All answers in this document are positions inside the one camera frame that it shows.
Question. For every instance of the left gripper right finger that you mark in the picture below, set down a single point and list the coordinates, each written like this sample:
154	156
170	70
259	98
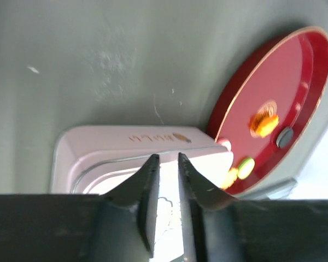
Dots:
218	227

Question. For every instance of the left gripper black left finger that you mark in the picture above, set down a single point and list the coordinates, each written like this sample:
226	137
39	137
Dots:
116	226

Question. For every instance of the silver tin lid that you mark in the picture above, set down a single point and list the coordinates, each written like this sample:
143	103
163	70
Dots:
96	159

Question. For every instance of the orange flower cookie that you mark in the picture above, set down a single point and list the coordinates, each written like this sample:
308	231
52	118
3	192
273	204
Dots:
230	178

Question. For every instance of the green round cookie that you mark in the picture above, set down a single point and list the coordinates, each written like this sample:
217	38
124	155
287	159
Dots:
245	167

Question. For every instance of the pink round cookie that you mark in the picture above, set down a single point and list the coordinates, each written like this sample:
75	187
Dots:
225	143

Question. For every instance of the black round cookie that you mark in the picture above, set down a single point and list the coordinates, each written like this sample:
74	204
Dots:
284	137

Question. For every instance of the orange fish cookie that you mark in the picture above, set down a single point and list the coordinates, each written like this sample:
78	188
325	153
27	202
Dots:
263	125

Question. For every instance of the red round tray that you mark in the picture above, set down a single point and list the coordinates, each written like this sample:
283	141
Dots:
290	69

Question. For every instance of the brown cupcake liner cookie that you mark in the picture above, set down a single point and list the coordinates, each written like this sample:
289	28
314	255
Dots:
268	108

